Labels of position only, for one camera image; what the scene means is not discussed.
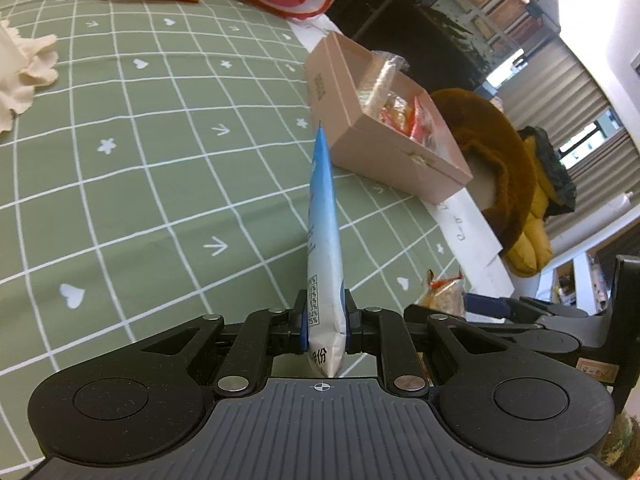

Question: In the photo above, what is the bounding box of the round rice cracker packet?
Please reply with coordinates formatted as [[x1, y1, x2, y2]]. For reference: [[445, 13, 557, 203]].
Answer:
[[418, 270, 466, 318]]

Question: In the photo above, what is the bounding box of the blue seaweed snack packet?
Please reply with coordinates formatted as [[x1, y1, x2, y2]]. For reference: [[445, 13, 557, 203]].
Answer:
[[307, 128, 347, 378]]

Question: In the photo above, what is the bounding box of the red spicy strip packet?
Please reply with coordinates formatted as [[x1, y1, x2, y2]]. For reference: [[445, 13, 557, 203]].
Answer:
[[409, 96, 436, 150]]

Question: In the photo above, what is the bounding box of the round bread bun packet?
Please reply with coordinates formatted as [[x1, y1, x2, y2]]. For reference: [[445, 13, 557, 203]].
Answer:
[[378, 92, 414, 136]]

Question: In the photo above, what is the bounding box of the long cracker stick packet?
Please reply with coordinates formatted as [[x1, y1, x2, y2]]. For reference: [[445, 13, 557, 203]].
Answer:
[[357, 51, 407, 117]]

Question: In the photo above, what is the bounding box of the white paper sheet lower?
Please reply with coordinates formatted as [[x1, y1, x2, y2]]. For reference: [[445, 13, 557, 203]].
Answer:
[[472, 256, 514, 298]]

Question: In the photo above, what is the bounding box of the yellow jacket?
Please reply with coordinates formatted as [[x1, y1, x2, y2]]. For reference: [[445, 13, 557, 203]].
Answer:
[[503, 127, 577, 278]]

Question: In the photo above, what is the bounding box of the green grid tablecloth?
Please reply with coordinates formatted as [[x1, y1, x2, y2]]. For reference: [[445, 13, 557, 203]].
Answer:
[[0, 0, 467, 376]]

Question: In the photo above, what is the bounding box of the pink cardboard box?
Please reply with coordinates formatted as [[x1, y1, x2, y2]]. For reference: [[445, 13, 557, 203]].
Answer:
[[305, 32, 473, 204]]

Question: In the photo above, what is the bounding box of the fish tank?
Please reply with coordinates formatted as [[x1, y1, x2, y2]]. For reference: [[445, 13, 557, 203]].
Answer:
[[352, 0, 561, 91]]

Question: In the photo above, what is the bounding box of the cream illustrated tote bag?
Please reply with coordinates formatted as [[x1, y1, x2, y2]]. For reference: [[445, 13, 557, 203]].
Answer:
[[1, 18, 58, 133]]

